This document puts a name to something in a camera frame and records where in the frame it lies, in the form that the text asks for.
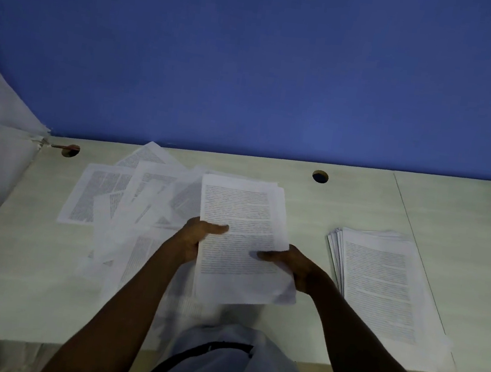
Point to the person's right hand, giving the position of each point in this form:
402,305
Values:
300,268

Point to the person's left hand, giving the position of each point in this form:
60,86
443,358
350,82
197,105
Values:
187,241

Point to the neat stack of printed sheets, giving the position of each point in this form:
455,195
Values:
380,285

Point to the spread of printed papers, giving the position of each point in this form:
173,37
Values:
93,191

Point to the person's right forearm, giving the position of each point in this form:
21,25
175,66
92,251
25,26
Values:
371,364

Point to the person's left forearm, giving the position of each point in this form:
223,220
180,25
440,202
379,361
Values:
112,328

